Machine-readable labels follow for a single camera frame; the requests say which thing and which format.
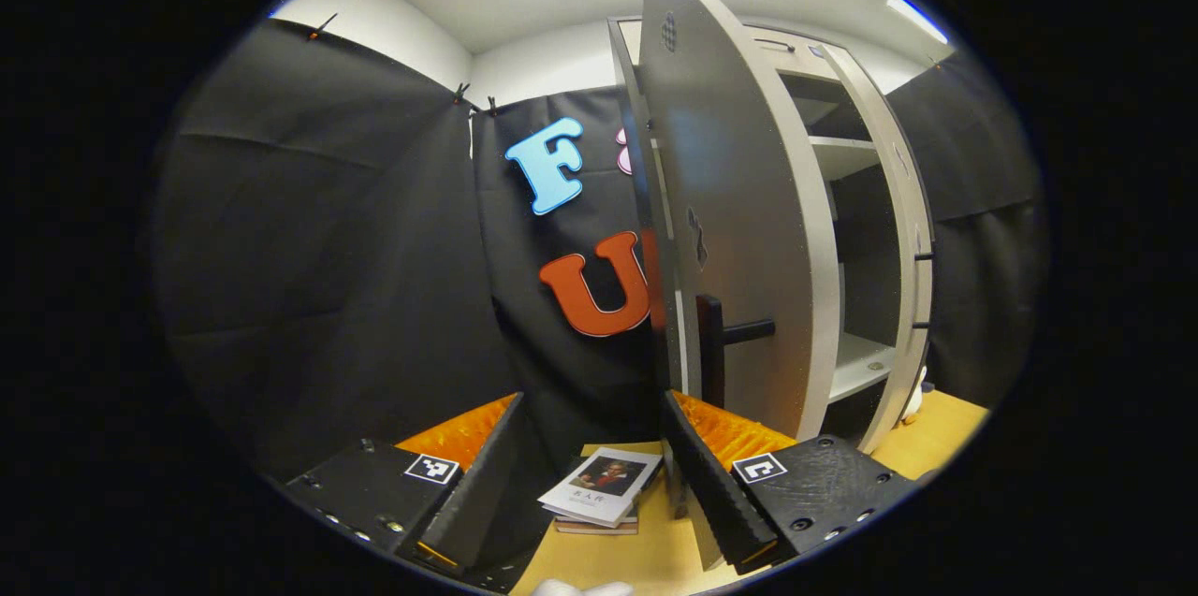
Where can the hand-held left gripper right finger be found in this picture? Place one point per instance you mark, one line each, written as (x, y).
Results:
(711, 493)

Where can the grey cabinet door checkered sticker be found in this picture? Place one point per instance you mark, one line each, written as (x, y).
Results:
(749, 203)

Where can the black backdrop cloth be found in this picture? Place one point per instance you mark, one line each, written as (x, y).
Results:
(318, 250)

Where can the grey cabinet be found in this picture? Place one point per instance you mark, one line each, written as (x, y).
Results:
(856, 156)

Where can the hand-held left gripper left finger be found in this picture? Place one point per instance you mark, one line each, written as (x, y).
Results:
(477, 493)

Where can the grey cabinet drawer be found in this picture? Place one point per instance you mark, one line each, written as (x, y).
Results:
(796, 53)

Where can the penguin plush toy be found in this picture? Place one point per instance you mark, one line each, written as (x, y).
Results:
(917, 395)

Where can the white book with portrait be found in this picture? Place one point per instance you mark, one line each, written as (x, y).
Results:
(599, 488)

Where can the brown book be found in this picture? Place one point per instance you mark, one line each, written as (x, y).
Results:
(599, 527)

